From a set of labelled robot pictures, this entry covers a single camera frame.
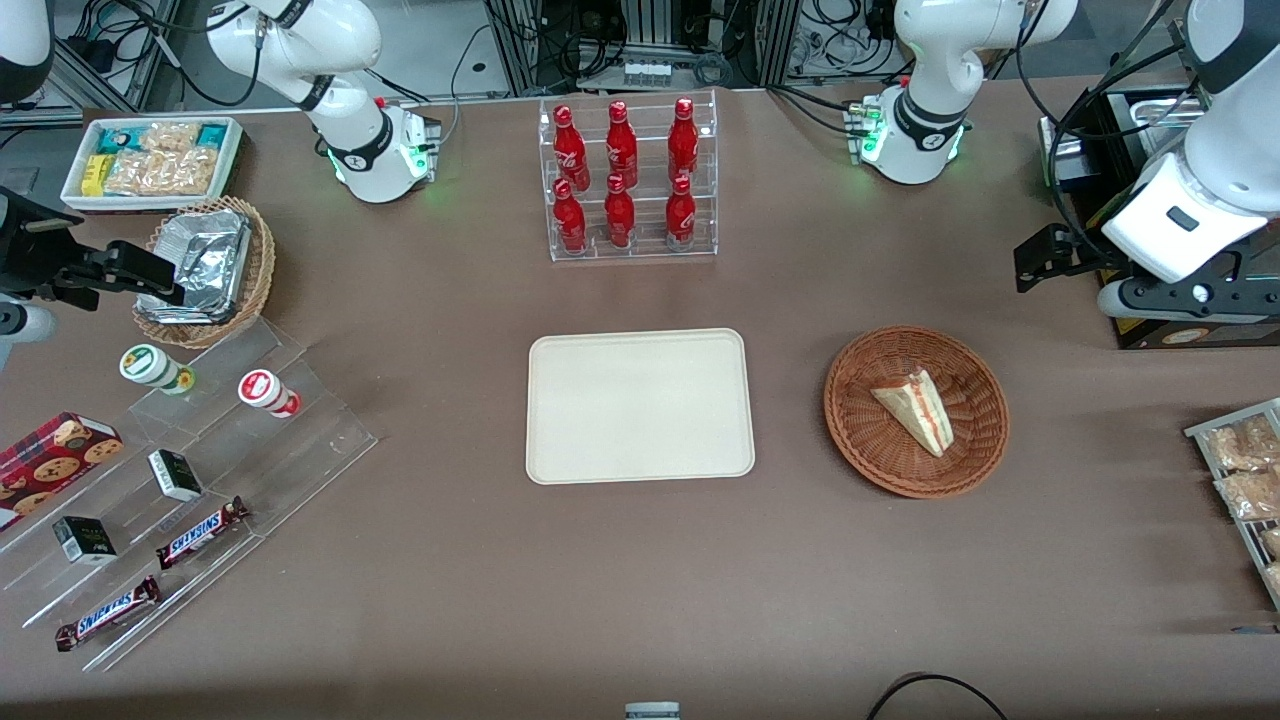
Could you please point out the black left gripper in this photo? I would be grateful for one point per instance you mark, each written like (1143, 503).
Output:
(1086, 243)

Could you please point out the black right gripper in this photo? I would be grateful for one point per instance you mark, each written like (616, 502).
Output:
(22, 248)

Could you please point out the triangle sandwich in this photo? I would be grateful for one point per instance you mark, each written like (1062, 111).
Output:
(918, 408)

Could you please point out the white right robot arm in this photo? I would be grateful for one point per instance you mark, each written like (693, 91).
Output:
(300, 40)

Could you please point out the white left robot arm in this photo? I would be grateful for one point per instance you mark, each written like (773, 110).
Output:
(935, 60)

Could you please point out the oval light wicker basket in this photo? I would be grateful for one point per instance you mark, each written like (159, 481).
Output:
(258, 270)

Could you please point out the round brown wicker basket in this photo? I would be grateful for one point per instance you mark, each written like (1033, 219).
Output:
(870, 440)

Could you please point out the cream plastic tray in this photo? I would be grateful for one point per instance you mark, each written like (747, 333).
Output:
(640, 405)

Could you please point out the silver foil pouch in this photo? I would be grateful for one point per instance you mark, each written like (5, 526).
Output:
(205, 250)
(185, 310)

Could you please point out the white rectangular snack bin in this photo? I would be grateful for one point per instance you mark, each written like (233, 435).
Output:
(75, 195)

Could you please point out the green lid white cup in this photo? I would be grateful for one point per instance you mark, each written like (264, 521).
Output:
(150, 366)

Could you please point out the yellow snack pack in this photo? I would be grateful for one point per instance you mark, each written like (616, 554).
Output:
(95, 175)

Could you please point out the clear bag of crackers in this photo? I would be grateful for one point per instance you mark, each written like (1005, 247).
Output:
(170, 138)
(165, 172)

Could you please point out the teal snack pack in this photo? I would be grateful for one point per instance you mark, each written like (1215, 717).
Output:
(122, 140)
(212, 135)

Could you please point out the red lid white cup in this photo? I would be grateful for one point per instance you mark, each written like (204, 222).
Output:
(265, 390)

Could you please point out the steel pan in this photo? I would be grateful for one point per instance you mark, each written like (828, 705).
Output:
(1170, 100)

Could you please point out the small dark green box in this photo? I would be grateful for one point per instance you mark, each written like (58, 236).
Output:
(175, 475)
(84, 540)

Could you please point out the red tartan cookie box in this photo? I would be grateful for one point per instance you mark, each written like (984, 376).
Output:
(50, 465)

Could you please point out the clear acrylic stepped display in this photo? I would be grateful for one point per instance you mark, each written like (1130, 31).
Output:
(290, 450)

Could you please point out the brown Snickers bar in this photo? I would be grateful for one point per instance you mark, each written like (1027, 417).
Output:
(105, 613)
(200, 534)

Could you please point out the clear bag of pastry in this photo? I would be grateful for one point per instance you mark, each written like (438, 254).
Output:
(1272, 542)
(1245, 442)
(1250, 495)

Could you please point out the red cola bottle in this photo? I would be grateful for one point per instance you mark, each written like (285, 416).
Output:
(570, 150)
(621, 145)
(619, 215)
(683, 140)
(570, 220)
(680, 212)

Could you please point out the clear acrylic bottle rack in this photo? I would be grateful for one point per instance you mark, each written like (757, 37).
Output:
(645, 215)

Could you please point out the small grey device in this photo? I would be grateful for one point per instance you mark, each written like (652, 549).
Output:
(652, 711)

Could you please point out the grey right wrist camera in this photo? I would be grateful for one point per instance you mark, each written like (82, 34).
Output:
(22, 328)

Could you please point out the aluminium frame rail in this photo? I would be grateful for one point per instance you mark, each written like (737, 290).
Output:
(110, 55)

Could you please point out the aluminium frame rack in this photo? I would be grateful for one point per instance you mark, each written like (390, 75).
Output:
(640, 35)

